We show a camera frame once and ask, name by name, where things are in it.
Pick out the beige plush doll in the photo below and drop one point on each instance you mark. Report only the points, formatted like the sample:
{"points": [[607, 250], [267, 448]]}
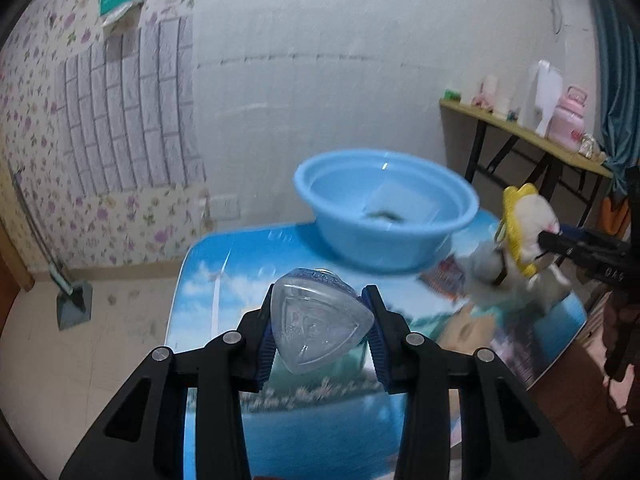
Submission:
{"points": [[468, 330]]}

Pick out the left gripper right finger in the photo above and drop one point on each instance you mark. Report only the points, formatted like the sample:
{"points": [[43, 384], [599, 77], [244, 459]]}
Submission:
{"points": [[504, 435]]}

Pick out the wooden folding side table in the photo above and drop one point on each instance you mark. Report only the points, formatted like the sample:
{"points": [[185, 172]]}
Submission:
{"points": [[556, 168]]}

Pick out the red snack packet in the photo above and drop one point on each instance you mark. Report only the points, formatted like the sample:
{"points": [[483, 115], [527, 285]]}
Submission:
{"points": [[447, 278]]}

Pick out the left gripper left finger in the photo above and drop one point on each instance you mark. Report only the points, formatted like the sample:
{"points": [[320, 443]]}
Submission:
{"points": [[140, 432]]}

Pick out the small green box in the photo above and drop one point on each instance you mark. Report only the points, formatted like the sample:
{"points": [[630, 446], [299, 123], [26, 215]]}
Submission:
{"points": [[451, 95]]}

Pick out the white plush toy yellow frill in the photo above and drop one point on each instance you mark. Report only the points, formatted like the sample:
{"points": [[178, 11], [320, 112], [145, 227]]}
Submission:
{"points": [[510, 271]]}

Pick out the pink water bottle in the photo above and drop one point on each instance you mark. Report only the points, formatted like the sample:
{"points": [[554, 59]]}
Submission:
{"points": [[567, 124]]}

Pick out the blue scenery table mat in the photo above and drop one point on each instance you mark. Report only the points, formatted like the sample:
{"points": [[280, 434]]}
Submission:
{"points": [[336, 422]]}

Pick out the clear plastic jar red label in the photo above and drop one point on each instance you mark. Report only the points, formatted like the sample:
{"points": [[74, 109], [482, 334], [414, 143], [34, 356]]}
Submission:
{"points": [[316, 318]]}

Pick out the grey dustpan with handle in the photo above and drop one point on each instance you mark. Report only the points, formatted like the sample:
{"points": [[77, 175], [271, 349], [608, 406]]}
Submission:
{"points": [[74, 300]]}

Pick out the white fan on table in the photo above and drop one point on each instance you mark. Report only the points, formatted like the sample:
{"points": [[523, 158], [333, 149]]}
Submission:
{"points": [[542, 90]]}

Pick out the blue plastic basin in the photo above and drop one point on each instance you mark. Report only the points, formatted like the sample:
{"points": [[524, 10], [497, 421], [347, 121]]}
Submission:
{"points": [[385, 211]]}

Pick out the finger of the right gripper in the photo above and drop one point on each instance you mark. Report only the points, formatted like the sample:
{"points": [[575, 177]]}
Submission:
{"points": [[577, 233], [560, 245]]}

